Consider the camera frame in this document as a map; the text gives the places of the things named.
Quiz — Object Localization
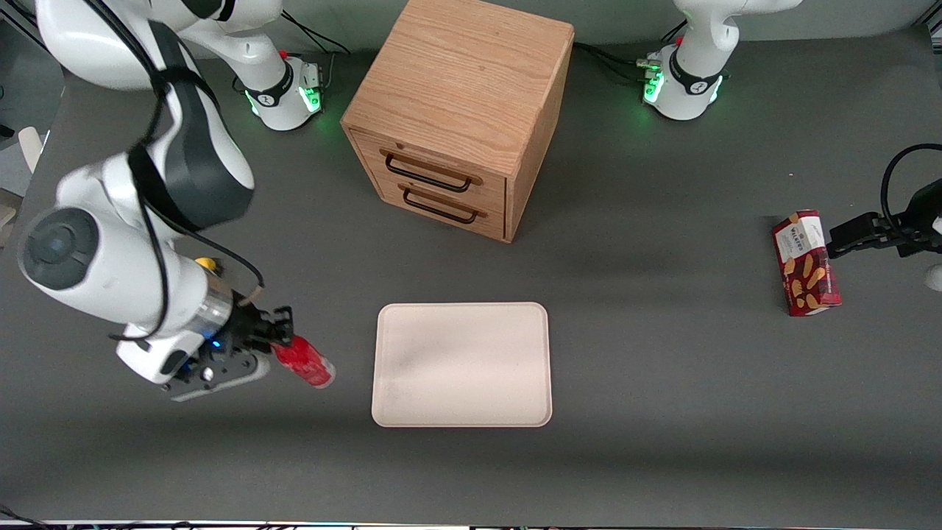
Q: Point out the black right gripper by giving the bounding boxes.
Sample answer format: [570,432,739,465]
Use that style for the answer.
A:
[210,294,295,369]

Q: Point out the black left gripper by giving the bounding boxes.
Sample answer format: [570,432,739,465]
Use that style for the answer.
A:
[825,180,942,259]

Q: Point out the white rectangular tray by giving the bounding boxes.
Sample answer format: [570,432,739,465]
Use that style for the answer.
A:
[371,302,553,428]

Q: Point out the red Walkers cookie box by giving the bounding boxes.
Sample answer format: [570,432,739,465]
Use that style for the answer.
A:
[771,209,843,317]

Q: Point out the wooden drawer cabinet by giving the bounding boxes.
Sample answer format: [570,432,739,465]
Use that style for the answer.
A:
[341,0,576,244]

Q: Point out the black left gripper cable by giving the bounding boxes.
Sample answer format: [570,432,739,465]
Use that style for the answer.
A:
[880,143,942,238]

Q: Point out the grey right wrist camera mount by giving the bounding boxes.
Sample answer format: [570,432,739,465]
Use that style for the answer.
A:
[163,353,272,403]

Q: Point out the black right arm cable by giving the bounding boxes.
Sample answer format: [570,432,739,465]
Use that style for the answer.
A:
[74,0,266,344]

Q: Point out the black drawer handle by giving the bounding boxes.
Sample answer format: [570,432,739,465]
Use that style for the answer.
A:
[380,149,484,194]
[398,185,489,225]

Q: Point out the black right base cables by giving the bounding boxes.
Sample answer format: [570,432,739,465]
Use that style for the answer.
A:
[278,9,352,58]

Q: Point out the black base cables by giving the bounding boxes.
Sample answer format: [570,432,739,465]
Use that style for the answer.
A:
[278,9,352,58]
[573,21,690,83]

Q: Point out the black left base cables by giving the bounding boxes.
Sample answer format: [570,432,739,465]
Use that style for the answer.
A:
[573,21,690,83]

